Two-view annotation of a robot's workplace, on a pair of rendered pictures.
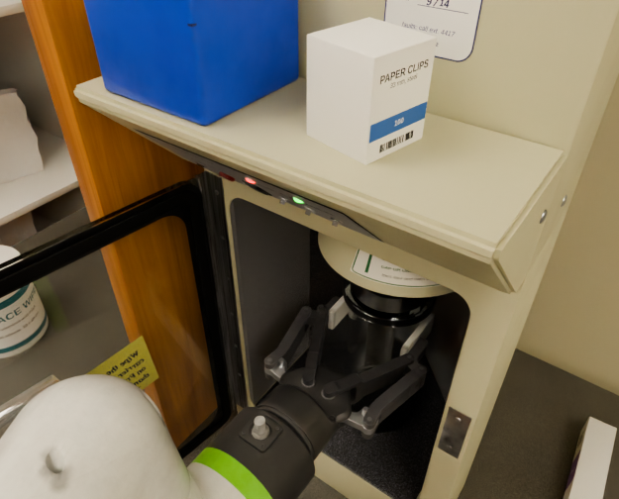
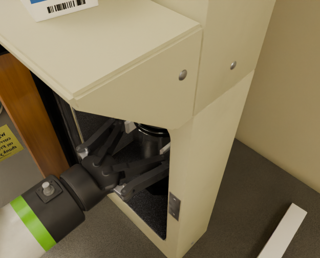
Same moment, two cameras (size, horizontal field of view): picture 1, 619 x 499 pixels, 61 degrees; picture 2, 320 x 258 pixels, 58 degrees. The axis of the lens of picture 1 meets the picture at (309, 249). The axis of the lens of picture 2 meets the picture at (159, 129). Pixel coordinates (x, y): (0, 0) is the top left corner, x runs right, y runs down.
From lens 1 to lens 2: 0.18 m
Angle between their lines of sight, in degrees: 12
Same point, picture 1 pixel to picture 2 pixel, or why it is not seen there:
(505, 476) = (232, 229)
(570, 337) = (295, 153)
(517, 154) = (159, 23)
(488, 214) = (90, 68)
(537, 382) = (269, 177)
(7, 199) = not seen: outside the picture
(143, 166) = not seen: hidden behind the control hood
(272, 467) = (50, 213)
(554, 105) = not seen: outside the picture
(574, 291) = (300, 126)
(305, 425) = (81, 190)
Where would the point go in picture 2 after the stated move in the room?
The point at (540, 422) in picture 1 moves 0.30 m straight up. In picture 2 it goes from (263, 201) to (308, 121)
